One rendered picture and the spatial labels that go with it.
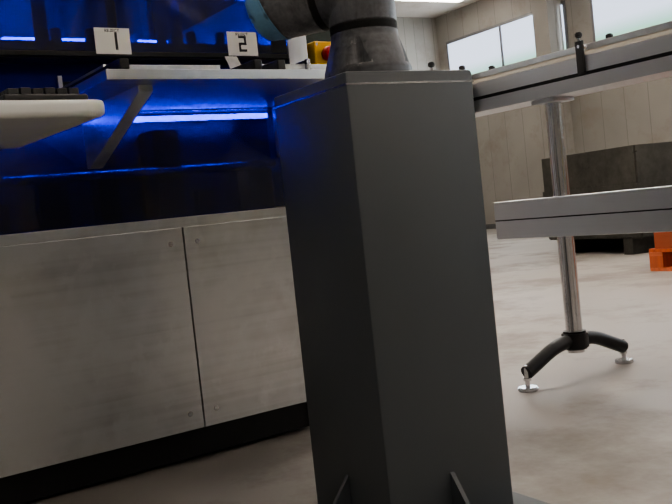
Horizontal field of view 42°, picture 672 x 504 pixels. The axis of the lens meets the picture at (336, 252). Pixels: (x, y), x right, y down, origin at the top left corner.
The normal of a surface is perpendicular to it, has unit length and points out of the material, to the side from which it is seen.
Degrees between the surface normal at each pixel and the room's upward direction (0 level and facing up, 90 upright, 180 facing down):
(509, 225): 90
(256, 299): 90
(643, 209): 90
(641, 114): 90
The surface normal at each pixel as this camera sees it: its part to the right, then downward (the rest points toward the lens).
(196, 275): 0.57, -0.02
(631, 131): -0.86, 0.11
